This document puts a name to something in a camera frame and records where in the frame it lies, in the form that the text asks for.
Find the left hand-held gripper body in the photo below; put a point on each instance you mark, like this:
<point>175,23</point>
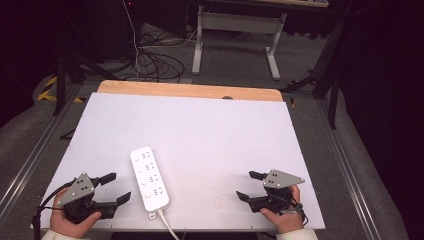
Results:
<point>78,188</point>

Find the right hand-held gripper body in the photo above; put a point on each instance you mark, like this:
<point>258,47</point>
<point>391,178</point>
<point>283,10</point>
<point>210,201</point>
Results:
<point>280,180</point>

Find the person's left hand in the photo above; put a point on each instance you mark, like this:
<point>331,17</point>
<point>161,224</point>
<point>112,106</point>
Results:
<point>63,225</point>

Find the person's right hand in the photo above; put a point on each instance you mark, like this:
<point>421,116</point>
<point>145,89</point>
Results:
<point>288,221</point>

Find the white power strip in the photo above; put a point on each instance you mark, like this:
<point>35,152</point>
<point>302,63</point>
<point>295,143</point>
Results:
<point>150,180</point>

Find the white table board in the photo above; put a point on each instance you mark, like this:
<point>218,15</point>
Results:
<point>206,133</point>

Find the yellow black floor tape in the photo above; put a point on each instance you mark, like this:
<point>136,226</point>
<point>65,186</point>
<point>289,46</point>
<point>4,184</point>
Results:
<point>50,90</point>

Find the black metal stand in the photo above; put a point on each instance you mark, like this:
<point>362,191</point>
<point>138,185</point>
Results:
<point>328,76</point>
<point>60,83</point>

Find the aluminium floor rail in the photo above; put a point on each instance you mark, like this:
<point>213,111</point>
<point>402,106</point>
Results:
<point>33,156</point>
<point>350,176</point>

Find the white metal desk frame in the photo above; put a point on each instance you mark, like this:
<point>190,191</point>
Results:
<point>238,21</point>

